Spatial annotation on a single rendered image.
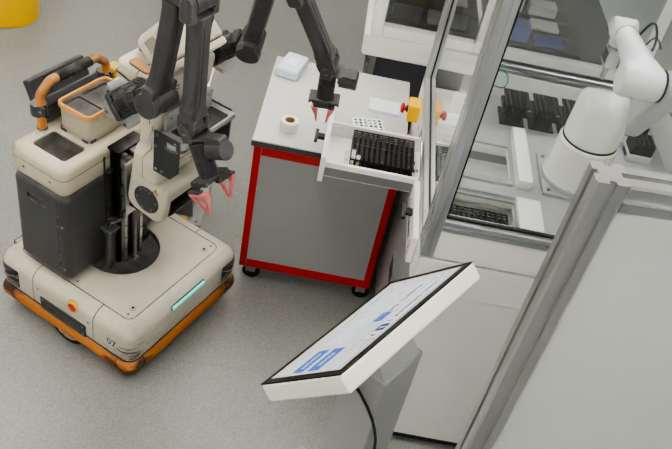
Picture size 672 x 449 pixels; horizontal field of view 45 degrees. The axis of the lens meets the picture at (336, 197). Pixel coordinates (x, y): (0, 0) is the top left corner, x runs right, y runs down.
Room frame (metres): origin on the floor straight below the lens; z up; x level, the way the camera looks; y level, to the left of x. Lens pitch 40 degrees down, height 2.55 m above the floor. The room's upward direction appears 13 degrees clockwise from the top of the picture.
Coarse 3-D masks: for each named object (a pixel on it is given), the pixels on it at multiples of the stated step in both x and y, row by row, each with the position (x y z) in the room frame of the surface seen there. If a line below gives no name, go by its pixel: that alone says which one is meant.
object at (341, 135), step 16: (336, 128) 2.42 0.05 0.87; (352, 128) 2.42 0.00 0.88; (368, 128) 2.43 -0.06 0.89; (336, 144) 2.37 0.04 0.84; (416, 144) 2.43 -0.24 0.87; (336, 160) 2.28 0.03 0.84; (416, 160) 2.38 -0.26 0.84; (336, 176) 2.18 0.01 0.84; (352, 176) 2.18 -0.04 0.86; (368, 176) 2.18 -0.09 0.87; (384, 176) 2.19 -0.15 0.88; (400, 176) 2.19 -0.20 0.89; (416, 176) 2.29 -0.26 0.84
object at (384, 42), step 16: (384, 0) 3.11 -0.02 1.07; (368, 16) 3.27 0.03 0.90; (384, 16) 3.11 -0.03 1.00; (368, 32) 3.12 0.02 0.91; (384, 32) 3.11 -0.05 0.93; (400, 32) 3.11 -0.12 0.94; (416, 32) 3.12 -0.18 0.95; (368, 48) 3.11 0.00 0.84; (384, 48) 3.11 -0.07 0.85; (400, 48) 3.11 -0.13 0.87; (416, 48) 3.12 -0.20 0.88; (368, 64) 3.70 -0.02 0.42; (384, 64) 3.13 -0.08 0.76; (400, 64) 3.13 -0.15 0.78; (416, 64) 3.12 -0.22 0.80; (400, 80) 3.14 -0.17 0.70; (416, 80) 3.14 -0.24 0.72; (416, 96) 3.14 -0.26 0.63
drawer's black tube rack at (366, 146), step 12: (360, 144) 2.35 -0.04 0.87; (372, 144) 2.33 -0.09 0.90; (384, 144) 2.34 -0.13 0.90; (396, 144) 2.36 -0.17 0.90; (408, 144) 2.38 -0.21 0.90; (372, 156) 2.26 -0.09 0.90; (384, 156) 2.28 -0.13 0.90; (396, 156) 2.30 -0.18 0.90; (408, 156) 2.30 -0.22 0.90; (372, 168) 2.24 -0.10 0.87; (384, 168) 2.25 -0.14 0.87; (396, 168) 2.23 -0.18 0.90; (408, 168) 2.24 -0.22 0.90
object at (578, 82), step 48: (528, 0) 1.79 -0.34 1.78; (576, 0) 1.79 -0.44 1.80; (624, 0) 1.80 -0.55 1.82; (528, 48) 1.79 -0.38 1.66; (576, 48) 1.79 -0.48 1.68; (624, 48) 1.80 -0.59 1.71; (528, 96) 1.79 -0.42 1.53; (576, 96) 1.80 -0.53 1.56; (624, 96) 1.80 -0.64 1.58; (480, 144) 1.79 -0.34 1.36; (528, 144) 1.79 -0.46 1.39; (576, 144) 1.80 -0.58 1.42; (624, 144) 1.80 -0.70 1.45; (480, 192) 1.79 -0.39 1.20; (528, 192) 1.80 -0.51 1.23
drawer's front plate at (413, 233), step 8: (416, 184) 2.12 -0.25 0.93; (416, 192) 2.08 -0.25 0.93; (416, 200) 2.04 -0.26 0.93; (416, 208) 2.00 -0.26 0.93; (416, 216) 1.96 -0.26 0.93; (416, 224) 1.92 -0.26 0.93; (416, 232) 1.88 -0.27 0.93; (408, 240) 1.92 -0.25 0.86; (416, 240) 1.86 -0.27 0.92; (408, 248) 1.88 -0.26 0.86; (408, 256) 1.86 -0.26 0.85
